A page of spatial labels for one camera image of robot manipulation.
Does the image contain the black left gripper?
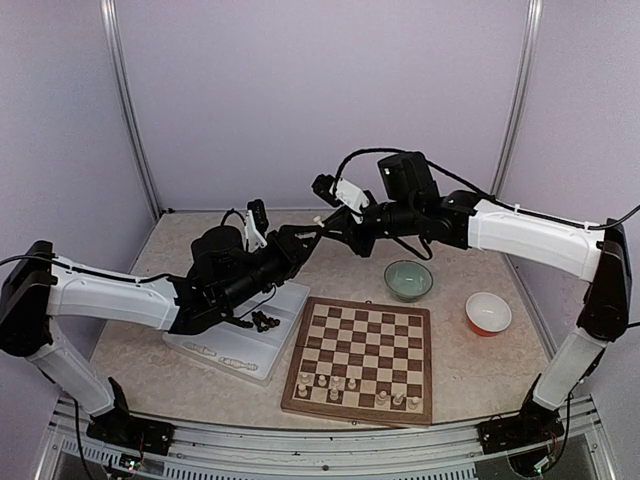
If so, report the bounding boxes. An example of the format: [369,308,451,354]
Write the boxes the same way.
[220,224,324,311]

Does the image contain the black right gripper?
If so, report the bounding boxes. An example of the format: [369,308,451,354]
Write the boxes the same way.
[323,196,421,256]

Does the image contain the white plastic divided tray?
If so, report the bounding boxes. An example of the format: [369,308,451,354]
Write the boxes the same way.
[162,282,310,386]

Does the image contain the wooden chess board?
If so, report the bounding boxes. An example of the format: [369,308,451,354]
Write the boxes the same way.
[281,297,433,427]

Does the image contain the white knight piece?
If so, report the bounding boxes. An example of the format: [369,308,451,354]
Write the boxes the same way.
[391,392,405,408]

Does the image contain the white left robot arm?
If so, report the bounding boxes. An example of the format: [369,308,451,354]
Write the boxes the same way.
[1,225,322,453]

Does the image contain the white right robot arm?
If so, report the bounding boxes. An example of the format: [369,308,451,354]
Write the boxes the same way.
[315,190,632,453]

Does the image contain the pile of dark chess pieces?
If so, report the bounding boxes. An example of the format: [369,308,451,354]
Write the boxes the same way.
[225,311,280,333]

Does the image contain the green ceramic bowl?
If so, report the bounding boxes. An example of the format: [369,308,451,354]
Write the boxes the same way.
[383,260,434,303]

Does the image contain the white queen piece lying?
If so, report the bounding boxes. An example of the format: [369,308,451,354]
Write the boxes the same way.
[183,342,217,357]

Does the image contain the orange white bowl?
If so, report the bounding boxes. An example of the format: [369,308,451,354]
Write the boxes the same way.
[465,292,512,337]

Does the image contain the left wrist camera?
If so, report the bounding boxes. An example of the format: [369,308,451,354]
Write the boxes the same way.
[244,199,269,252]

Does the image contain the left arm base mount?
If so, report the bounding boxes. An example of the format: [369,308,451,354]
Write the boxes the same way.
[87,410,175,456]

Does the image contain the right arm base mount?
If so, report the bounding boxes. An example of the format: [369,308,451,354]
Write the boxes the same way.
[476,412,565,454]

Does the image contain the right aluminium frame post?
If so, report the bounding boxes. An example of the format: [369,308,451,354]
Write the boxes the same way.
[490,0,544,198]

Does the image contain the aluminium frame post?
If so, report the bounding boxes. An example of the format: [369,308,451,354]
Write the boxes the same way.
[490,0,544,198]
[100,0,163,221]

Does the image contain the left aluminium frame post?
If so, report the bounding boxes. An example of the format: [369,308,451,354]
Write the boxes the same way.
[100,0,163,221]

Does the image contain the front aluminium rail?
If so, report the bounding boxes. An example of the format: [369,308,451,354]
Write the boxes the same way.
[34,394,616,480]

